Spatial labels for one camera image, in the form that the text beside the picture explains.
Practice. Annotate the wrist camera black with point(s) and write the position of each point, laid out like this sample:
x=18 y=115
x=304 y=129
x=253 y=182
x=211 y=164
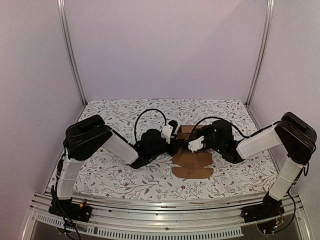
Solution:
x=196 y=144
x=168 y=130

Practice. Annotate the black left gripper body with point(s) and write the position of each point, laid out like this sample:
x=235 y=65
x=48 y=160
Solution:
x=172 y=151

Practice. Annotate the aluminium frame post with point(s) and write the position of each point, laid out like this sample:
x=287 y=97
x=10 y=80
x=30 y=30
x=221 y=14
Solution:
x=270 y=4
x=61 y=6

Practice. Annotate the floral patterned table mat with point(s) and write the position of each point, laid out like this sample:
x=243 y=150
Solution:
x=104 y=175

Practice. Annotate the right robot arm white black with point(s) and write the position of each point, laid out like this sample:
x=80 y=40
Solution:
x=296 y=136

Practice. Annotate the front aluminium rail base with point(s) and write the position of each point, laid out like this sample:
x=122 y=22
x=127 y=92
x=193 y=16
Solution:
x=205 y=219

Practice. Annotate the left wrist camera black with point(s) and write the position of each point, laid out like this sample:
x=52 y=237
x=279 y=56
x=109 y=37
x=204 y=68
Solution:
x=168 y=130

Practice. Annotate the left aluminium frame post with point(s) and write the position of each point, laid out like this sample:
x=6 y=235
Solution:
x=61 y=6

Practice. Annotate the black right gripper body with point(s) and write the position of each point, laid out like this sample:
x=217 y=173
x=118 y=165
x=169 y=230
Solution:
x=200 y=135

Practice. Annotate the right aluminium frame post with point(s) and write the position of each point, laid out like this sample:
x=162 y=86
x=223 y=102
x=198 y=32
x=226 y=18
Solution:
x=270 y=4

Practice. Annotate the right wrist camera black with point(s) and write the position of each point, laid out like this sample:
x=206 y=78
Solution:
x=196 y=144

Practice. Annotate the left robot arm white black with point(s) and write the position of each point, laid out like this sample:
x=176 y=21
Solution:
x=86 y=137

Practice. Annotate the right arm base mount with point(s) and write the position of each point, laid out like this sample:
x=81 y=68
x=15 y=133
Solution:
x=269 y=208

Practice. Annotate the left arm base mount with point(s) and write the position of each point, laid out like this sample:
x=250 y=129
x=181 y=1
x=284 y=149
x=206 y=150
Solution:
x=70 y=210

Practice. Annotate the brown cardboard box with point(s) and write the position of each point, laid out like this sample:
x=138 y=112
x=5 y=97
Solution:
x=188 y=165

